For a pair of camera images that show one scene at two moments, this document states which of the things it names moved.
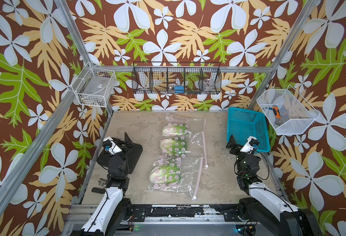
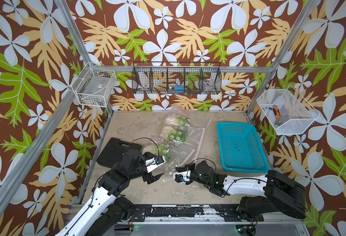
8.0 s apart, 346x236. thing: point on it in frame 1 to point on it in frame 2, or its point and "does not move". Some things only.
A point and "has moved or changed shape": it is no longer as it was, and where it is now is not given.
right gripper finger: [231, 143] to [190, 166]
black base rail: [138, 213] does not move
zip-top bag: [176, 173] has moved or changed shape
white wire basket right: [289, 113] does not move
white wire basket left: [95, 86] does not move
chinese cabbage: [169, 174] to [163, 150]
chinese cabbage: [181, 130] to [177, 120]
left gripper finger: [128, 141] to [151, 179]
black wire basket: [184, 77] does not move
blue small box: [179, 89] does not move
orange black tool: [276, 112] does not move
